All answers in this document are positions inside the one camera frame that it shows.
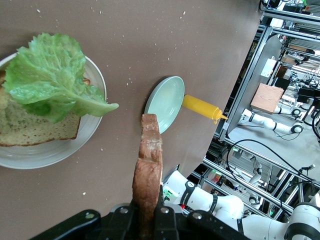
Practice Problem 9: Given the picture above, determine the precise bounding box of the aluminium frame profile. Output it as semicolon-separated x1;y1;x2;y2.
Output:
213;23;275;141

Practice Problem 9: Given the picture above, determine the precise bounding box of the brown crust bread slice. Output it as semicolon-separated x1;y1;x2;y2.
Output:
131;113;164;239
0;69;91;148

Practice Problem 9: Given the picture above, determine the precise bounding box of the beige plate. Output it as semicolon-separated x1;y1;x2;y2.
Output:
0;52;108;170

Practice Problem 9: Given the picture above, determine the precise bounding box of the light wooden box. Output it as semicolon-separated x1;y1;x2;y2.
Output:
250;83;285;115

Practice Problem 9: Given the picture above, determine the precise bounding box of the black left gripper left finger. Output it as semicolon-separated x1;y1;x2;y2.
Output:
31;203;141;240

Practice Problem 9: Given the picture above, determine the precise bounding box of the green lettuce leaf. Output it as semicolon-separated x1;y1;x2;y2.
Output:
2;32;120;125

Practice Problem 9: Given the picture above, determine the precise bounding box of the yellow mustard squeeze bottle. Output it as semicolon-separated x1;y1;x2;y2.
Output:
181;94;229;125

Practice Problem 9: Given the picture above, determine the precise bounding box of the aluminium frame rail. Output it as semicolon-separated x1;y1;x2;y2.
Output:
201;158;295;217

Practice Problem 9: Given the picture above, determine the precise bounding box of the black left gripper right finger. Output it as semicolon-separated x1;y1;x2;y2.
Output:
153;206;252;240

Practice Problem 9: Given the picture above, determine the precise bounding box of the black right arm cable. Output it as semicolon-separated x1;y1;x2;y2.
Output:
225;138;320;187

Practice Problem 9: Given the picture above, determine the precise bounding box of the brown table cover sheet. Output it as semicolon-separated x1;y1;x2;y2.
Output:
0;0;262;240

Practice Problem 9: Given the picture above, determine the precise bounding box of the pale green plate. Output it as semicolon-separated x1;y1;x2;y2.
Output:
143;75;186;135

